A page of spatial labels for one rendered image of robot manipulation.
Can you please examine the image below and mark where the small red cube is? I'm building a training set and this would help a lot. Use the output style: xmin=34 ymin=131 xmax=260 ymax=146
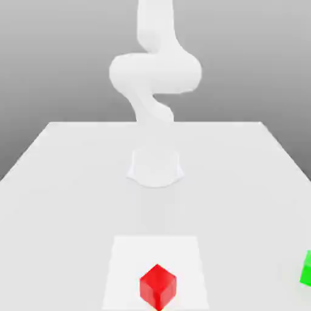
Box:
xmin=139 ymin=263 xmax=177 ymax=311

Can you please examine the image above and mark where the small green cube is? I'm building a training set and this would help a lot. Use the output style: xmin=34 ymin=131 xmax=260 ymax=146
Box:
xmin=299 ymin=249 xmax=311 ymax=287

